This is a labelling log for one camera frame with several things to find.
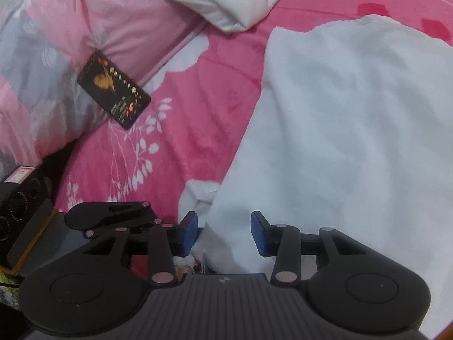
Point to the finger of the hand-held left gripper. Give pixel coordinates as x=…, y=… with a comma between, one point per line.
x=141, y=210

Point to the pink grey floral quilt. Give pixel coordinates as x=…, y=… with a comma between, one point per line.
x=53, y=42

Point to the black smartphone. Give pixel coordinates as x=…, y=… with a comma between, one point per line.
x=113, y=90

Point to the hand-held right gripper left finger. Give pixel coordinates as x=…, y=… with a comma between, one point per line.
x=191, y=235

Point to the pink floral bed blanket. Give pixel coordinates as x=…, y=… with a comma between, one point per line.
x=198, y=113

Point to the white button shirt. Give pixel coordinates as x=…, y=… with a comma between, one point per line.
x=336, y=131

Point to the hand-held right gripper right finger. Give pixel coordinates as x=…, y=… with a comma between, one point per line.
x=258, y=235

